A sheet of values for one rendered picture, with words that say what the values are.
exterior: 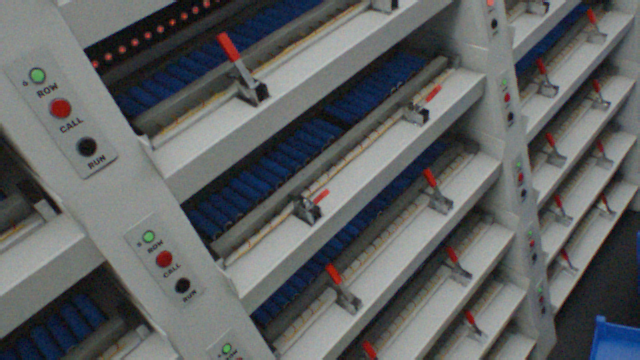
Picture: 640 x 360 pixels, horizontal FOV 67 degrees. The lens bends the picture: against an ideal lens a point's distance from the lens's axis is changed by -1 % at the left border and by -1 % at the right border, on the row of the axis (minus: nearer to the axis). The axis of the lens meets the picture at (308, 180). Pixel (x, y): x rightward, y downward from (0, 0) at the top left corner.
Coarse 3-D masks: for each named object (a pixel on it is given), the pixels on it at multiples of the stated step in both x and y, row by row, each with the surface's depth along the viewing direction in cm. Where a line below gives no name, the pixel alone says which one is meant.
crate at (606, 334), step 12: (600, 324) 130; (612, 324) 130; (600, 336) 132; (612, 336) 132; (624, 336) 130; (636, 336) 128; (600, 348) 131; (612, 348) 130; (624, 348) 129; (636, 348) 128
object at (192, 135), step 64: (192, 0) 69; (256, 0) 76; (320, 0) 74; (384, 0) 71; (448, 0) 81; (128, 64) 65; (192, 64) 66; (256, 64) 66; (320, 64) 65; (192, 128) 59; (256, 128) 60; (192, 192) 57
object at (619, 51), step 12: (636, 12) 131; (636, 24) 132; (624, 36) 135; (636, 36) 134; (612, 48) 139; (624, 48) 137; (636, 48) 135; (636, 60) 137; (636, 84) 141; (636, 96) 143; (624, 108) 147; (636, 108) 145; (636, 120) 147; (636, 144) 151; (636, 156) 154; (624, 168) 159; (636, 168) 156; (636, 192) 161; (636, 204) 164
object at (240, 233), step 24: (432, 72) 89; (408, 96) 86; (384, 120) 83; (336, 144) 78; (360, 144) 79; (312, 168) 75; (288, 192) 72; (312, 192) 73; (264, 216) 70; (216, 240) 67; (240, 240) 68
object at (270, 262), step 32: (416, 32) 95; (448, 64) 92; (480, 64) 89; (416, 96) 88; (448, 96) 86; (480, 96) 92; (416, 128) 82; (352, 160) 78; (384, 160) 77; (320, 192) 74; (352, 192) 73; (288, 224) 71; (320, 224) 70; (256, 256) 67; (288, 256) 67; (256, 288) 65
